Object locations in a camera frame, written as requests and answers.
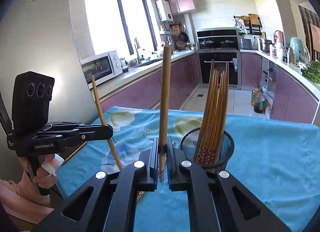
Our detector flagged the bunch of wooden chopsticks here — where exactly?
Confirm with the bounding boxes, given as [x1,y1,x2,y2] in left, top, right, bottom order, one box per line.
[192,58,229,165]

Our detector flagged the black wall rack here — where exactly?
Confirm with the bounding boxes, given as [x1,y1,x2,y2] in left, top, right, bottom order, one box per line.
[234,15,263,35]

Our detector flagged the black lidded pot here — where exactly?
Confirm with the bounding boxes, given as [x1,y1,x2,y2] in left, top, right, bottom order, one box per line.
[220,38,235,48]
[199,38,214,48]

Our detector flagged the black mesh holder cup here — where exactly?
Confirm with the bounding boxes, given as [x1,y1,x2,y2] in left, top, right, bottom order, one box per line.
[179,127,235,171]

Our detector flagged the white water heater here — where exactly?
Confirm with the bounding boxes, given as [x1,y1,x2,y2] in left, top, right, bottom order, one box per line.
[155,0,173,22]

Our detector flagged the steel thermos bottle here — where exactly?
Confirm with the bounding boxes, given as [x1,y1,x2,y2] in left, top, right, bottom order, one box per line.
[287,47,296,64]

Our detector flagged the dark cooking oil bottle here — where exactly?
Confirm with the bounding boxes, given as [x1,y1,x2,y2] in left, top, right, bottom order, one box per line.
[254,88,265,114]

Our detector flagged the window-side white countertop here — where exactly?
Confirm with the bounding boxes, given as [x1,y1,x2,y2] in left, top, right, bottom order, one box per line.
[89,50,198,100]

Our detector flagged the blue floral tablecloth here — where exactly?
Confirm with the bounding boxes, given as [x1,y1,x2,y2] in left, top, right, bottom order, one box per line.
[56,106,320,232]

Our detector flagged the white microwave oven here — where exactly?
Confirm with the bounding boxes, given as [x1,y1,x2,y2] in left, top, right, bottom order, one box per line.
[81,50,123,89]

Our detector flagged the pink wall picture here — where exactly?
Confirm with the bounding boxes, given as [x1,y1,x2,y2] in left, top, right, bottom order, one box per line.
[310,22,320,53]

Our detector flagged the bunch of leafy greens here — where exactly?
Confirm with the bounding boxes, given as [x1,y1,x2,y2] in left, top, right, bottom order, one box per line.
[301,60,320,85]

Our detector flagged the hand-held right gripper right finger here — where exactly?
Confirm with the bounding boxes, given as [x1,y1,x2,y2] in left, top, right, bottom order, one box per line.
[166,135,292,232]

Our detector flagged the grey refrigerator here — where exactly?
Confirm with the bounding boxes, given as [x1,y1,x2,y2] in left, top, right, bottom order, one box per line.
[0,0,100,148]

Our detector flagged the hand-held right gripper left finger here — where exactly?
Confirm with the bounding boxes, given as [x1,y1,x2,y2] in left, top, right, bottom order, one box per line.
[32,136,159,232]

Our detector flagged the person's left hand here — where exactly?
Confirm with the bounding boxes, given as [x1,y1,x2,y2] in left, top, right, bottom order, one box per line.
[22,154,66,204]

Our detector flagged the peninsula pink base cabinets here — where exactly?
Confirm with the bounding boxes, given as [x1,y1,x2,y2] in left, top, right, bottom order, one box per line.
[241,53,320,125]

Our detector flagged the yellow cooking oil bottle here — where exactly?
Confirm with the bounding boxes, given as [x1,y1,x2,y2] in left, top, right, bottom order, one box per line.
[251,85,260,108]

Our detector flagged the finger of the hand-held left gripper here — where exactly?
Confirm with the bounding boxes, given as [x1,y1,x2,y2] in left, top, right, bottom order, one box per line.
[47,122,112,131]
[37,128,113,147]

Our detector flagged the kitchen sink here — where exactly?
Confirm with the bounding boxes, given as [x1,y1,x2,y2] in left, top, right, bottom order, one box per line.
[132,58,163,68]

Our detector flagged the light green air fryer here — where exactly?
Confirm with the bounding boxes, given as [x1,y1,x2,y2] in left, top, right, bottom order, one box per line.
[290,37,312,63]

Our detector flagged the red-tipped bamboo chopstick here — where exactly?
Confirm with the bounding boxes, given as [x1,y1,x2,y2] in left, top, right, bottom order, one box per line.
[157,46,173,184]
[91,75,123,171]

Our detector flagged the window-side pink base cabinets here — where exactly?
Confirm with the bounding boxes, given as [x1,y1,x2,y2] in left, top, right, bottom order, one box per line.
[99,54,200,114]

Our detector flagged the pink wall cabinet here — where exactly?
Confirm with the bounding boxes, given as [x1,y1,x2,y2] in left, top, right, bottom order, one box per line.
[162,0,196,15]

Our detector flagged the clear plastic bag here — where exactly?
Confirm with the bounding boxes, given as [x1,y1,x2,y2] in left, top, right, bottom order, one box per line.
[262,90,275,109]

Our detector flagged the black integrated stove oven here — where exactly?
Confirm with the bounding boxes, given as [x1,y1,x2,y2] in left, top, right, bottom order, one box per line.
[197,28,242,89]

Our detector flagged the kitchen window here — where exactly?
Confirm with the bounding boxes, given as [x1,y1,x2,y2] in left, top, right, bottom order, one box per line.
[84,0,158,59]

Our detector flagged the stainless steel stockpot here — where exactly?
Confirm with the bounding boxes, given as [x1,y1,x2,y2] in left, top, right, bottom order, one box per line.
[259,38,272,53]

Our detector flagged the peninsula white countertop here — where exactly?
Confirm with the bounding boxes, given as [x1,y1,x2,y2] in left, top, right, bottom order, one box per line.
[240,49,320,103]

